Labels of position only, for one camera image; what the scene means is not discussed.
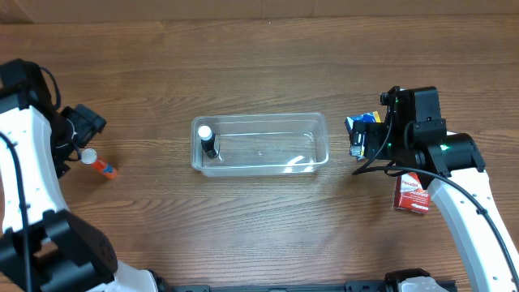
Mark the red Panadol box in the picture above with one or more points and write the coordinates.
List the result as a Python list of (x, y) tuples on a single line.
[(409, 194)]

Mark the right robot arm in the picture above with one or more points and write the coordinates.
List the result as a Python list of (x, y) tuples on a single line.
[(414, 138)]

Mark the black bottle white cap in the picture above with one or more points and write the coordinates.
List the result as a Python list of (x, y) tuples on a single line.
[(208, 140)]

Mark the clear plastic container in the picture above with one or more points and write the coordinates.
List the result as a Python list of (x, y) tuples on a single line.
[(262, 144)]

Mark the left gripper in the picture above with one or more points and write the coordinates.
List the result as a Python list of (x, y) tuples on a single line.
[(87, 124)]

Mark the orange bottle white cap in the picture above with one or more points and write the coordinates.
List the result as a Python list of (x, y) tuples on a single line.
[(90, 157)]

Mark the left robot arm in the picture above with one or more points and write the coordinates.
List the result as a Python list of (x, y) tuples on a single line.
[(45, 247)]

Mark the blue yellow VapoDrops box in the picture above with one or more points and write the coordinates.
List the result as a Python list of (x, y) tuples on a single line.
[(357, 129)]

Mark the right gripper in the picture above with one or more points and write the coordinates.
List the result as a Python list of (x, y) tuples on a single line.
[(366, 138)]

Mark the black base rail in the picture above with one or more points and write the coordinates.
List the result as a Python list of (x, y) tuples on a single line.
[(348, 286)]

